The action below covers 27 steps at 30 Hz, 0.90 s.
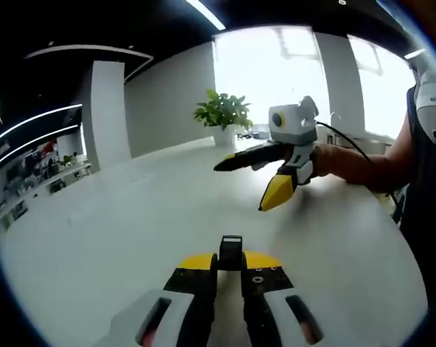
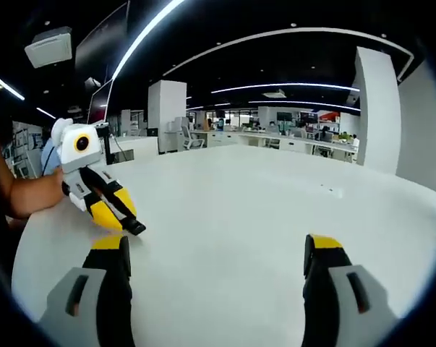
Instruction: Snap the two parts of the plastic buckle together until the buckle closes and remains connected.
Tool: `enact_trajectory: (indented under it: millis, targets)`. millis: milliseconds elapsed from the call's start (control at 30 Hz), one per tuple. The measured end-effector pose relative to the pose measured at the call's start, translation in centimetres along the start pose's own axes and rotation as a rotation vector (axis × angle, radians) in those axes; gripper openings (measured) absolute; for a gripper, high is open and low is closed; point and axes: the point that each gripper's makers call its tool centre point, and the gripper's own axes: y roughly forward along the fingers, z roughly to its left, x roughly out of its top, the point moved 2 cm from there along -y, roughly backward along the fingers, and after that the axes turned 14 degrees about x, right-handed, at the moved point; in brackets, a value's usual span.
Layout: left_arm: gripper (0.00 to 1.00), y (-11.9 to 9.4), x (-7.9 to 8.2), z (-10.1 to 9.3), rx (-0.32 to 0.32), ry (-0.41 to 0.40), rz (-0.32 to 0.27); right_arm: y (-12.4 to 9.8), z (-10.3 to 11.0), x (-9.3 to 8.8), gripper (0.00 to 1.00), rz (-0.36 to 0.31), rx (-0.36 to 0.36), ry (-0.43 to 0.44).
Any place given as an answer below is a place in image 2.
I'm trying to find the curved ceiling light strip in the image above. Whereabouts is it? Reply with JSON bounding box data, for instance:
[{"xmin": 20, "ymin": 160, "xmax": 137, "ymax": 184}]
[{"xmin": 162, "ymin": 27, "xmax": 416, "ymax": 82}]

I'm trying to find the white office desk row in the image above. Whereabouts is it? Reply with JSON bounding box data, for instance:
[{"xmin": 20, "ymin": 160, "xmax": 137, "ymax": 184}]
[{"xmin": 202, "ymin": 129, "xmax": 360, "ymax": 164}]

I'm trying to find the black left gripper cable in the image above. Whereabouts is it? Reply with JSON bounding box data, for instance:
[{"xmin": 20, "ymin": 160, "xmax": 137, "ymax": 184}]
[{"xmin": 43, "ymin": 139, "xmax": 65, "ymax": 175}]

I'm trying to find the linear ceiling light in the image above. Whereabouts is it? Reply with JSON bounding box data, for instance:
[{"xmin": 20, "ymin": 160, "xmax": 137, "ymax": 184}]
[
  {"xmin": 247, "ymin": 100, "xmax": 362, "ymax": 111},
  {"xmin": 211, "ymin": 82, "xmax": 362, "ymax": 95}
]

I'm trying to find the large display screen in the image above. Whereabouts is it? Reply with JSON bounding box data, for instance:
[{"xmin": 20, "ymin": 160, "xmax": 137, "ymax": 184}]
[{"xmin": 87, "ymin": 78, "xmax": 115, "ymax": 124}]

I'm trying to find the white ceiling air conditioner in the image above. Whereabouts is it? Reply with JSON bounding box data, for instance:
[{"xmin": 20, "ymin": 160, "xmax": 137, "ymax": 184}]
[{"xmin": 23, "ymin": 30, "xmax": 74, "ymax": 69}]

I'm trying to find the white office chair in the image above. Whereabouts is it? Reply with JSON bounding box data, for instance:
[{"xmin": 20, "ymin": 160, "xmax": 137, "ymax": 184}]
[{"xmin": 180, "ymin": 124, "xmax": 206, "ymax": 151}]

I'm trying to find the long straight ceiling light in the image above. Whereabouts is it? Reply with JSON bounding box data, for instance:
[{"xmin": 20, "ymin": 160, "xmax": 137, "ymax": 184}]
[{"xmin": 110, "ymin": 0, "xmax": 187, "ymax": 85}]

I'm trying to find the black tripod stand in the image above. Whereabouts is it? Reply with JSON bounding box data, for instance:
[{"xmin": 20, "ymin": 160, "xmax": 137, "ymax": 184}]
[{"xmin": 95, "ymin": 121, "xmax": 112, "ymax": 166}]

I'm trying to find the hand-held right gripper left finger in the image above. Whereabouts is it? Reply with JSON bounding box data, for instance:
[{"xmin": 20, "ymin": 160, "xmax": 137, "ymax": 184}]
[{"xmin": 38, "ymin": 234, "xmax": 134, "ymax": 347}]

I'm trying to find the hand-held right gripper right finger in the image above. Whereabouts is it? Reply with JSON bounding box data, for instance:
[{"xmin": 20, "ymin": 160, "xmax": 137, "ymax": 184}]
[{"xmin": 302, "ymin": 234, "xmax": 400, "ymax": 347}]

